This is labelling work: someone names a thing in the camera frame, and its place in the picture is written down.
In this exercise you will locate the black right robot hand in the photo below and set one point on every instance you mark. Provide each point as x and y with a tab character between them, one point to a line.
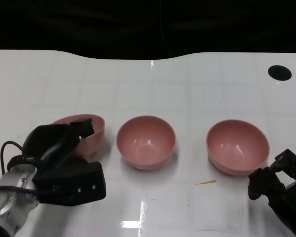
288	197

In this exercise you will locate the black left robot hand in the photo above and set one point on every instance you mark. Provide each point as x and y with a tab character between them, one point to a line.
51	143

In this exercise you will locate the pink plastic bowl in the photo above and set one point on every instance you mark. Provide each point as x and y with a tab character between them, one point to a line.
93	143
238	148
146	145

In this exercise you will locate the small orange wood sliver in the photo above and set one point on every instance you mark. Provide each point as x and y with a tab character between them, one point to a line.
207	182

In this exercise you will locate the black backdrop curtain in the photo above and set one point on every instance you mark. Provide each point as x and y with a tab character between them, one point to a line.
88	24

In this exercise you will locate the black round table grommet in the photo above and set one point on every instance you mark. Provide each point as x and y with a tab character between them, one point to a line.
279	72

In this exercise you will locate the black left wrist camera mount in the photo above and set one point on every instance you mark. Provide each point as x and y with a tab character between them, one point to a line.
74	182

